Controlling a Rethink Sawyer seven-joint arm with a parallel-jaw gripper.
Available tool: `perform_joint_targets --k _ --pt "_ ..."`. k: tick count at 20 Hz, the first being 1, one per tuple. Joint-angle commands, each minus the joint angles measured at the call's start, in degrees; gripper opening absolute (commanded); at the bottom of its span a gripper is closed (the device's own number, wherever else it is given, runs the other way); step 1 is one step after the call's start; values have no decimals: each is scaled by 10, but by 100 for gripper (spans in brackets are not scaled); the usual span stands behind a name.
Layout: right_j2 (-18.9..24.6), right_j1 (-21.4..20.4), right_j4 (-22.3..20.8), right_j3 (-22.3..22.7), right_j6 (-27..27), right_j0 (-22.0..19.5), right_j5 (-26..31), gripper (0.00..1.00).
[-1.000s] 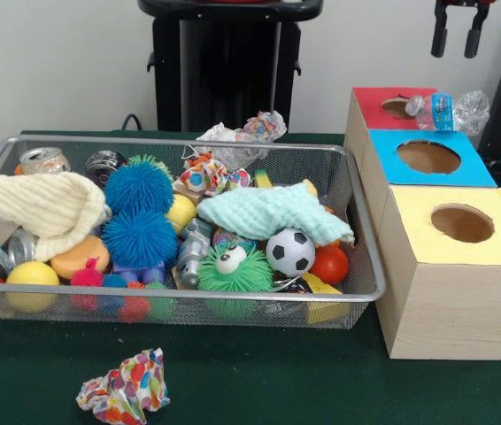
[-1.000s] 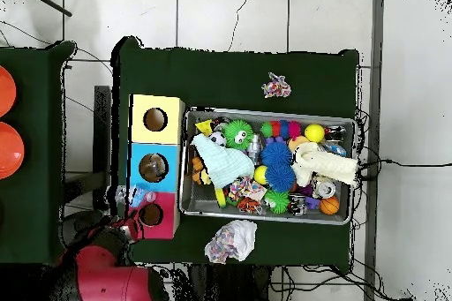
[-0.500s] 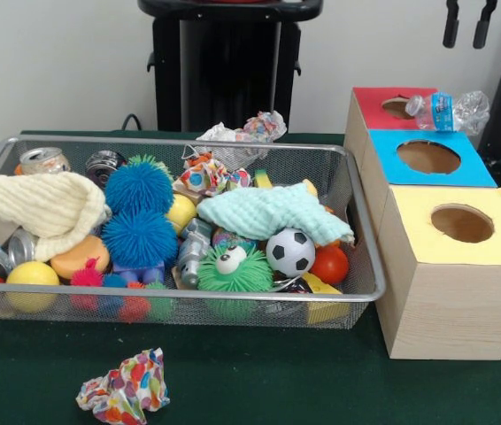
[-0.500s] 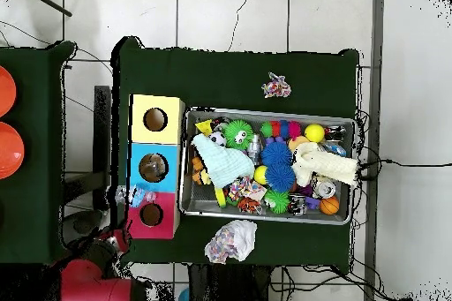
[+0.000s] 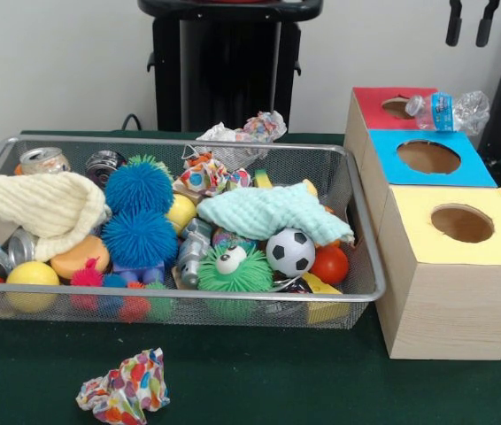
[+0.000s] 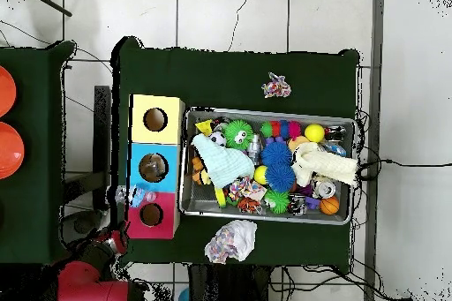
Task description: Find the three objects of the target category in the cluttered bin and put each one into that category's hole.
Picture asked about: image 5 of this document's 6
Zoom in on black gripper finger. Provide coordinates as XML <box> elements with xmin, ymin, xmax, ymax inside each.
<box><xmin>445</xmin><ymin>0</ymin><xmax>464</xmax><ymax>48</ymax></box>
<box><xmin>475</xmin><ymin>0</ymin><xmax>501</xmax><ymax>49</ymax></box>

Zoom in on crushed clear plastic bottle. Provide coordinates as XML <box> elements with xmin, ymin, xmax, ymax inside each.
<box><xmin>404</xmin><ymin>89</ymin><xmax>491</xmax><ymax>136</ymax></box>

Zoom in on mint green waffle cloth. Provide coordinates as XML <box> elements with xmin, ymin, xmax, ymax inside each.
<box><xmin>197</xmin><ymin>182</ymin><xmax>355</xmax><ymax>249</ymax></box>

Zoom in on cream waffle cloth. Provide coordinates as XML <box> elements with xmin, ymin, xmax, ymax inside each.
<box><xmin>0</xmin><ymin>171</ymin><xmax>110</xmax><ymax>263</ymax></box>

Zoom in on wooden box with three holes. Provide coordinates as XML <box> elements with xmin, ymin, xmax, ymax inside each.
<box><xmin>343</xmin><ymin>86</ymin><xmax>501</xmax><ymax>361</ymax></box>

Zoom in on red ball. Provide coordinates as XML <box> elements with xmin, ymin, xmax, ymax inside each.
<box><xmin>312</xmin><ymin>243</ymin><xmax>350</xmax><ymax>285</ymax></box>

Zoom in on black and white soccer ball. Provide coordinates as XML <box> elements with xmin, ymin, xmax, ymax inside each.
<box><xmin>266</xmin><ymin>228</ymin><xmax>317</xmax><ymax>277</ymax></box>

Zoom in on yellow cheese wedge toy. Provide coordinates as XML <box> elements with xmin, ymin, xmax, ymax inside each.
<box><xmin>302</xmin><ymin>273</ymin><xmax>351</xmax><ymax>324</ymax></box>

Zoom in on green fuzzy toy with eyes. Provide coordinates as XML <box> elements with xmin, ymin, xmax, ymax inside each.
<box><xmin>197</xmin><ymin>241</ymin><xmax>275</xmax><ymax>321</ymax></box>

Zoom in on yellow ball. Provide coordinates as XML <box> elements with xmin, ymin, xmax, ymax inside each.
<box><xmin>167</xmin><ymin>193</ymin><xmax>198</xmax><ymax>235</ymax></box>
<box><xmin>4</xmin><ymin>261</ymin><xmax>61</xmax><ymax>313</ymax></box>

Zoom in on grey robot toy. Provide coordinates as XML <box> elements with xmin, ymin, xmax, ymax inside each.
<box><xmin>178</xmin><ymin>218</ymin><xmax>214</xmax><ymax>289</ymax></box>

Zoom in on blue spiky ball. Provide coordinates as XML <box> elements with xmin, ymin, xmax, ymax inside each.
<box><xmin>101</xmin><ymin>209</ymin><xmax>180</xmax><ymax>269</ymax></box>
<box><xmin>104</xmin><ymin>155</ymin><xmax>175</xmax><ymax>215</ymax></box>

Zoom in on crushed silver can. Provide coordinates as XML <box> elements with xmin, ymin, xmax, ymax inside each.
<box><xmin>17</xmin><ymin>147</ymin><xmax>71</xmax><ymax>176</ymax></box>

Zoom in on orange round disc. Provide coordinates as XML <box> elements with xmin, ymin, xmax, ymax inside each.
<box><xmin>50</xmin><ymin>235</ymin><xmax>110</xmax><ymax>282</ymax></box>

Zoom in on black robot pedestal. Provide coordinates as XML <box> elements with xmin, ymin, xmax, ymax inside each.
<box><xmin>138</xmin><ymin>0</ymin><xmax>324</xmax><ymax>134</ymax></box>

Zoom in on wire mesh bin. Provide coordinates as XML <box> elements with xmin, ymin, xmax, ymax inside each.
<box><xmin>0</xmin><ymin>135</ymin><xmax>387</xmax><ymax>331</ymax></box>

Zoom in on black cable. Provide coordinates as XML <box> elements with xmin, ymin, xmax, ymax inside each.
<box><xmin>121</xmin><ymin>112</ymin><xmax>145</xmax><ymax>133</ymax></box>

